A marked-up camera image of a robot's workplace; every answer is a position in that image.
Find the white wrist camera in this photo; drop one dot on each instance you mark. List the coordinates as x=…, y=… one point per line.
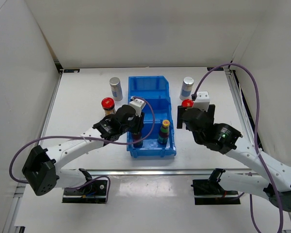
x=137, y=105
x=202, y=101

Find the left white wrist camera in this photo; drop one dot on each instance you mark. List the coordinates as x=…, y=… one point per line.
x=137, y=105

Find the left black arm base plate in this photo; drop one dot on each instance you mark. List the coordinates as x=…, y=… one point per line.
x=95, y=192

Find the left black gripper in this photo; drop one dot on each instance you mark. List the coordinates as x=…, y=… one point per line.
x=139, y=123

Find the yellow-cap sauce bottle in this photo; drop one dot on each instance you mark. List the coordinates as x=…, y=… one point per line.
x=164, y=132
x=137, y=137

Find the silver-capped spice shaker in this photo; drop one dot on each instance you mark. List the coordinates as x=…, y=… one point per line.
x=116, y=89
x=186, y=88

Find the red-lid sauce jar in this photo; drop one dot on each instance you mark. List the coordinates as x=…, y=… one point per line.
x=187, y=103
x=108, y=106

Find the black corner label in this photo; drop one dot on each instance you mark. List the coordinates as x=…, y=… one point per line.
x=218, y=69
x=71, y=70

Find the left black corner label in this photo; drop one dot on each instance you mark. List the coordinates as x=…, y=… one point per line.
x=71, y=70

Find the right black corner label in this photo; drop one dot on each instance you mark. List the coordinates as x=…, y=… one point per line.
x=218, y=69

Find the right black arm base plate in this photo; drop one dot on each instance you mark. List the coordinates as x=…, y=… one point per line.
x=209, y=192

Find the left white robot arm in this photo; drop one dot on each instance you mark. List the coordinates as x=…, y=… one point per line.
x=43, y=168

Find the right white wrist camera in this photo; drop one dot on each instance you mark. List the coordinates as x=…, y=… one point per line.
x=202, y=101

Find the blue three-compartment plastic bin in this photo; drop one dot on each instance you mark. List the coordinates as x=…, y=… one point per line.
x=154, y=89

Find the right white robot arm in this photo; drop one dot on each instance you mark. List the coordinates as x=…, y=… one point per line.
x=273, y=180

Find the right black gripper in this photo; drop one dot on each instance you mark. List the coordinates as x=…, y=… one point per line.
x=180, y=109

